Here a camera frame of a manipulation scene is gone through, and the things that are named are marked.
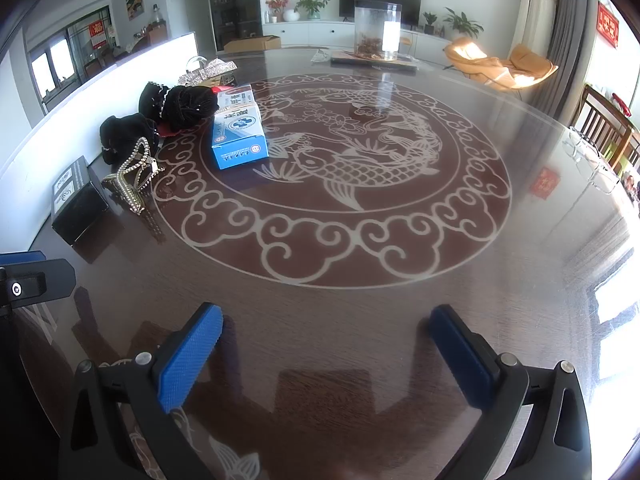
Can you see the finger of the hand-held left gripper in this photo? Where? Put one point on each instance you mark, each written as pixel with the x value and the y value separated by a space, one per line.
pixel 47 280

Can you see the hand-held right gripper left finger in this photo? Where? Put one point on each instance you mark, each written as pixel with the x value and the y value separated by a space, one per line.
pixel 187 360

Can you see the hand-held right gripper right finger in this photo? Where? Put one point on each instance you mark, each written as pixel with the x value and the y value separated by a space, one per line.
pixel 462 357

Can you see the black box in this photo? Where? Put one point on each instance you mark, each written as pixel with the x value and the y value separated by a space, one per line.
pixel 80 210

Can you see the black scrunchie with pearls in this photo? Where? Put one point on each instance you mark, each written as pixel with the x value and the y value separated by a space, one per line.
pixel 180 104

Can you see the blue medicine box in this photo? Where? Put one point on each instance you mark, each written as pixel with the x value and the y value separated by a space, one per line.
pixel 237 135

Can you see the round patterned glass desktop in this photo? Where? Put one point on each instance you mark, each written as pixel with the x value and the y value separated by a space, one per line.
pixel 350 320

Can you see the white low partition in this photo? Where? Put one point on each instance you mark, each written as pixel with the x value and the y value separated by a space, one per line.
pixel 75 110

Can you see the red square sticker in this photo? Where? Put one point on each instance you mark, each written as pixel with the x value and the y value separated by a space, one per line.
pixel 543 183

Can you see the red door poster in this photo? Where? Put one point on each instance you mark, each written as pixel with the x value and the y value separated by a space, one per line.
pixel 98 35

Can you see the wooden dining chair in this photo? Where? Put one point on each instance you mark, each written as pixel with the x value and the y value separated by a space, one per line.
pixel 597 120

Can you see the glass jug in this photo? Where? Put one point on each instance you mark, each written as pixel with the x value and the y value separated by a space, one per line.
pixel 158 22

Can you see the orange lounge chair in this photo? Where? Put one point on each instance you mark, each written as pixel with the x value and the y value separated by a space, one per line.
pixel 527 67

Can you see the cardboard box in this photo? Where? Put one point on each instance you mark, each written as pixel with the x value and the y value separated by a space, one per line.
pixel 250 44

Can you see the wooden tray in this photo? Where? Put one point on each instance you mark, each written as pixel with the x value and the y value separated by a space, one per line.
pixel 350 58

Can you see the wooden stool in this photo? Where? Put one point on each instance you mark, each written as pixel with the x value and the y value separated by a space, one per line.
pixel 407 40

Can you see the white cylinder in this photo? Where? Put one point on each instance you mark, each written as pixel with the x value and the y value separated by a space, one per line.
pixel 391 37

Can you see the dark glass cabinet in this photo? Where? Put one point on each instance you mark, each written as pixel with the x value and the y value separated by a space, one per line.
pixel 232 5

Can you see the clear plastic wrapper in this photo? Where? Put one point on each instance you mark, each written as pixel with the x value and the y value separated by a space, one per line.
pixel 321 56

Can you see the large leafy potted plant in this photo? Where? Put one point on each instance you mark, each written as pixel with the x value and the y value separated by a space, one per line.
pixel 462 24

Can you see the small potted plant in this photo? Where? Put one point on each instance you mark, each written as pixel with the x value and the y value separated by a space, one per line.
pixel 430 22

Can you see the grey curtain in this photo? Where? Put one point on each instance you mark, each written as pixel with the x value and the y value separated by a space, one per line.
pixel 575 35

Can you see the clear glass tank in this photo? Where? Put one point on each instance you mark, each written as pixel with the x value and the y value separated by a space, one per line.
pixel 369 25

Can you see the white television cabinet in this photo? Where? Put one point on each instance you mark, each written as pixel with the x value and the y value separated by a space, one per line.
pixel 310 35

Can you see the white curtain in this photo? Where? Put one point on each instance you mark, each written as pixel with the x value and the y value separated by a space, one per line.
pixel 532 15

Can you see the red flowers in vase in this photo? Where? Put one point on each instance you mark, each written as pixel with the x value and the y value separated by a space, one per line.
pixel 277 5

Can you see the black television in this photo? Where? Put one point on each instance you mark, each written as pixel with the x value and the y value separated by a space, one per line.
pixel 350 0

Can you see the bushy green potted plant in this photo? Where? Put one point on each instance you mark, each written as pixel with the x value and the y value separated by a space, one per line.
pixel 312 5

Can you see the framed wall painting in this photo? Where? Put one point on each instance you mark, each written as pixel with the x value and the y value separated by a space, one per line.
pixel 133 1

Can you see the red wall hanging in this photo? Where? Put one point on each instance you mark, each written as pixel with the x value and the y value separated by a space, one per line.
pixel 608 25

